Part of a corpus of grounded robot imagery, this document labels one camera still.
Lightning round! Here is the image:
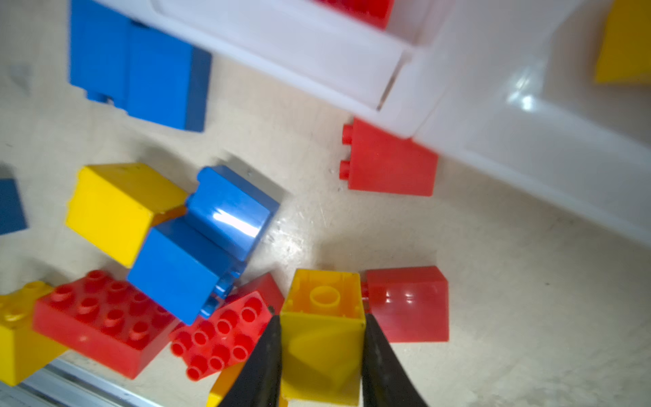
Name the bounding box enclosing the blue lego pair back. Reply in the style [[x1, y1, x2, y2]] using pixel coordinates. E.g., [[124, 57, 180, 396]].
[[69, 1, 212, 132]]

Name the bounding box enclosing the small blue lego left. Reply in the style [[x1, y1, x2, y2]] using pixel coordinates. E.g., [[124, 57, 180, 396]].
[[0, 178, 27, 235]]

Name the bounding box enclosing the aluminium front rail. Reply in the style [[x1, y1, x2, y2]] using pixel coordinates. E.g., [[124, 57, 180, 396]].
[[1, 359, 157, 407]]

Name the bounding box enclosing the red lego diagonal brick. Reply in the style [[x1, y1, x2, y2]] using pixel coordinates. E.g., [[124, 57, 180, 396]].
[[170, 273, 285, 382]]

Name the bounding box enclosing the small yellow lego brick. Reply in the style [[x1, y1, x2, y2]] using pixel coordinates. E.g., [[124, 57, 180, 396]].
[[593, 0, 650, 85]]

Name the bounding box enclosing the white bin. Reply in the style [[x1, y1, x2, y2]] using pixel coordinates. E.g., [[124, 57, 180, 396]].
[[108, 1, 454, 137], [415, 1, 650, 245]]

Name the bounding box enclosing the long red lego front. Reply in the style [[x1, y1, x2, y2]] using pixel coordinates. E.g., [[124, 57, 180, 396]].
[[32, 270, 179, 379]]

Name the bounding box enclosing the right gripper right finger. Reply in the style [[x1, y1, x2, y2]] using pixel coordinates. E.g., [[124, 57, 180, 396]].
[[362, 314, 427, 407]]

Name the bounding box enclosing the yellow lego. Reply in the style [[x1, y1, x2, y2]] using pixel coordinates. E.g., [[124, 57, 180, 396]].
[[1, 281, 68, 387], [65, 163, 188, 269], [280, 269, 366, 405]]

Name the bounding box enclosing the middle white bin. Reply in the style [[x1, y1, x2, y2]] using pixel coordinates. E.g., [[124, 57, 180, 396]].
[[108, 1, 454, 137]]

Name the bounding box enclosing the right white bin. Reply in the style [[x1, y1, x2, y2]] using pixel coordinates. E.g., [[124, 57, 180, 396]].
[[415, 1, 650, 245]]

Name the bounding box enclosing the red lego right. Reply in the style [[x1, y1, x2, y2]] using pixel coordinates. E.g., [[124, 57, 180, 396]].
[[361, 266, 450, 344]]

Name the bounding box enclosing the small red lego back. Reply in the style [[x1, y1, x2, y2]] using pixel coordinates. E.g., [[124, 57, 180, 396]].
[[339, 119, 438, 197]]

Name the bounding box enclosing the blue lego centre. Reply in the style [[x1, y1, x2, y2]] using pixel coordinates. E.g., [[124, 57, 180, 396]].
[[127, 166, 280, 325]]

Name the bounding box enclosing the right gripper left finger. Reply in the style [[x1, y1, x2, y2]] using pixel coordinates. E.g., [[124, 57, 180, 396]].
[[219, 315, 281, 407]]

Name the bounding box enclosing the square red lego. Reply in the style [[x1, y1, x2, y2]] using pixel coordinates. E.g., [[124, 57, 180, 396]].
[[320, 0, 394, 31]]

